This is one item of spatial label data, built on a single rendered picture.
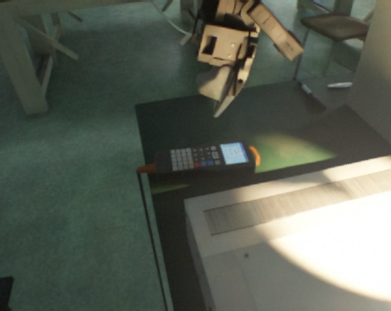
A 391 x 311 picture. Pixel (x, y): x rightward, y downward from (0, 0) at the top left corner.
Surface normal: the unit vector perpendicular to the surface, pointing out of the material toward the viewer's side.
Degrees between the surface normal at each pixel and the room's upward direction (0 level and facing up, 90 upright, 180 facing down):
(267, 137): 0
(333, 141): 0
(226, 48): 90
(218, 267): 0
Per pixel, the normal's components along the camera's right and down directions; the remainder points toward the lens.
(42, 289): -0.03, -0.75
